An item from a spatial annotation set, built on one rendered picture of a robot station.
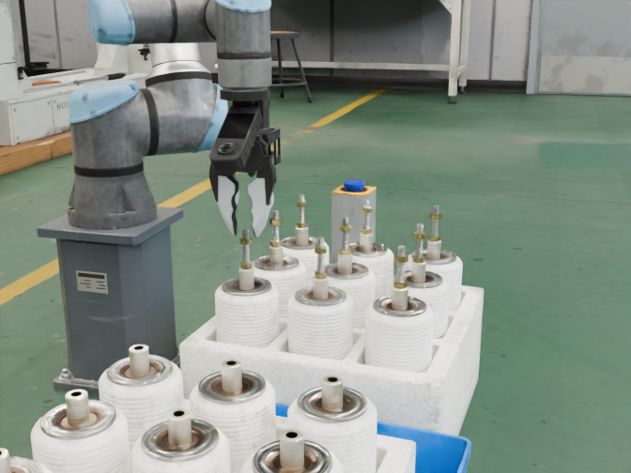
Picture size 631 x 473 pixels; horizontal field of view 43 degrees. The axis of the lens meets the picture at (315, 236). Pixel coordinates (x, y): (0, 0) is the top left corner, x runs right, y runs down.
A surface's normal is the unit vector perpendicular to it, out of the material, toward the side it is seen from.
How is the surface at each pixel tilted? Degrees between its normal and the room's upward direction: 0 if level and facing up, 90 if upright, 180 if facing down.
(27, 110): 90
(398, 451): 0
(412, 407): 90
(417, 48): 90
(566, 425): 0
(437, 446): 88
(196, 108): 71
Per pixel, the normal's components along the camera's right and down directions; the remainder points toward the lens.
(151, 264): 0.96, 0.08
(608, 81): -0.28, 0.28
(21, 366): 0.00, -0.96
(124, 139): 0.55, 0.36
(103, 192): 0.11, -0.02
